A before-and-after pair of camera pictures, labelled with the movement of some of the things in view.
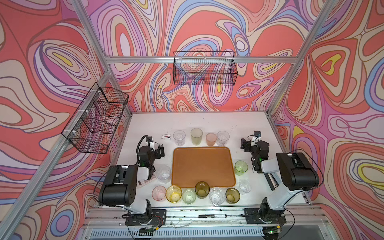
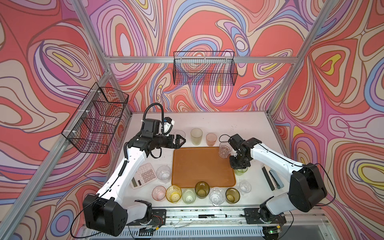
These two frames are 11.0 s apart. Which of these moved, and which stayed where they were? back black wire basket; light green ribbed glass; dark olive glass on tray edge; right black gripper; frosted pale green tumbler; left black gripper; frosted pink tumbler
Moved: right black gripper; left black gripper
Stayed: back black wire basket; light green ribbed glass; frosted pink tumbler; dark olive glass on tray edge; frosted pale green tumbler
